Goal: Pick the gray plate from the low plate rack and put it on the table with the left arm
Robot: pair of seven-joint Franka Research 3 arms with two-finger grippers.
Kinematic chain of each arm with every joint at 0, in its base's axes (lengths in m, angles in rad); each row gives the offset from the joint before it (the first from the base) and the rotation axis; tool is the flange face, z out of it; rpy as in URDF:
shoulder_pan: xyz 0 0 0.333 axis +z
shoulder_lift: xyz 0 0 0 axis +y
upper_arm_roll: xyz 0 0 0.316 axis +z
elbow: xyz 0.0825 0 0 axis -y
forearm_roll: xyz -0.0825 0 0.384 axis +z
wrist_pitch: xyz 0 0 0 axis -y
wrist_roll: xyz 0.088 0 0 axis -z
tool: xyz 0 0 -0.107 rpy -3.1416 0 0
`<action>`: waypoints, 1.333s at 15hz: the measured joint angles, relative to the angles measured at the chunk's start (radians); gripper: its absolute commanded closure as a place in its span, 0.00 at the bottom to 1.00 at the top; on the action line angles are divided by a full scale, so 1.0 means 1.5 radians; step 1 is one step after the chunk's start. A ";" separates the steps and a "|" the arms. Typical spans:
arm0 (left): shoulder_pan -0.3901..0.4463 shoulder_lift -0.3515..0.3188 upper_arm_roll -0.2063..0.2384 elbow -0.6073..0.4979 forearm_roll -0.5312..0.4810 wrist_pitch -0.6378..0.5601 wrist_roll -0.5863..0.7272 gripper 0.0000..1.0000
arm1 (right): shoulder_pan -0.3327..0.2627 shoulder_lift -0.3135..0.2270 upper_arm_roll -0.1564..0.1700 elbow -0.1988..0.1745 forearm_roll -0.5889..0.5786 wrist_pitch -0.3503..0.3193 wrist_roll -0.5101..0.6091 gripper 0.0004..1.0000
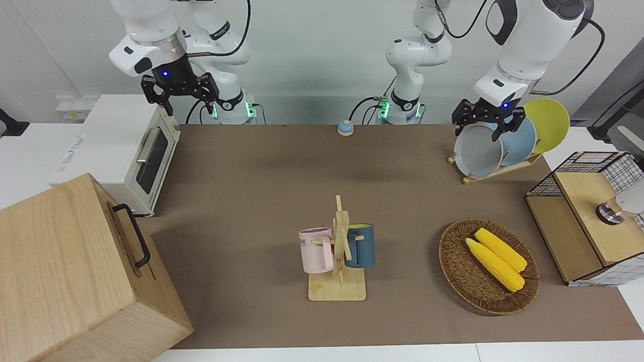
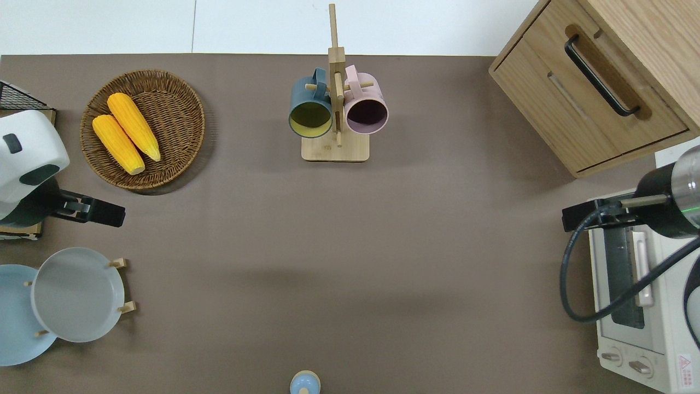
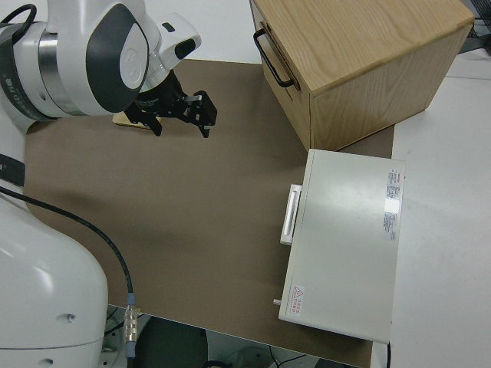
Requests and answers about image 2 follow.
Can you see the brown wicker basket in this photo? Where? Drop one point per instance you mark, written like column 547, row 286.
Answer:
column 175, row 109

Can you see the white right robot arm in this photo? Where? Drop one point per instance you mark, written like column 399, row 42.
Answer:
column 661, row 186

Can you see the gray plate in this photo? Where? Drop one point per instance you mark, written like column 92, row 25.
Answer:
column 76, row 295

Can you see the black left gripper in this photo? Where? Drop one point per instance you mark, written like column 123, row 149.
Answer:
column 74, row 198

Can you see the blue call bell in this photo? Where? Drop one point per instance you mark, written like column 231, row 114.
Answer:
column 304, row 384

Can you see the wooden plate rack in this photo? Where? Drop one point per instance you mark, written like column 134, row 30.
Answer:
column 127, row 307

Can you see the wooden cabinet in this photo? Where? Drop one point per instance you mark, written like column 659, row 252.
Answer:
column 547, row 109

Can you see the teal mug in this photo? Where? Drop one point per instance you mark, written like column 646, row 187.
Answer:
column 301, row 93

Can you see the yellow corn cob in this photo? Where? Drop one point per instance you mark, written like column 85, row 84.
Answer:
column 117, row 143
column 134, row 126

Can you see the pink mug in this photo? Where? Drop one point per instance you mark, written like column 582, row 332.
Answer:
column 372, row 93

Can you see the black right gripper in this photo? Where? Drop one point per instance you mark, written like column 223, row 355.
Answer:
column 629, row 219

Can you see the silver oven knob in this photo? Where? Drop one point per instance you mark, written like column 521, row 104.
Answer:
column 640, row 367
column 611, row 357

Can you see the wooden mug tree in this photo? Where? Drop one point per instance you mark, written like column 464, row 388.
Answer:
column 334, row 150

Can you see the white toaster oven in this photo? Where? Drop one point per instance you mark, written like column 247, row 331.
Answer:
column 667, row 339

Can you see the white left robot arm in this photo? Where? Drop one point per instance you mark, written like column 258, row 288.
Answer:
column 27, row 142

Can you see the light blue plate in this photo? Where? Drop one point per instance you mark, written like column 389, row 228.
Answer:
column 13, row 328

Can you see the brown table mat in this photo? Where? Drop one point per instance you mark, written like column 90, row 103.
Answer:
column 350, row 246

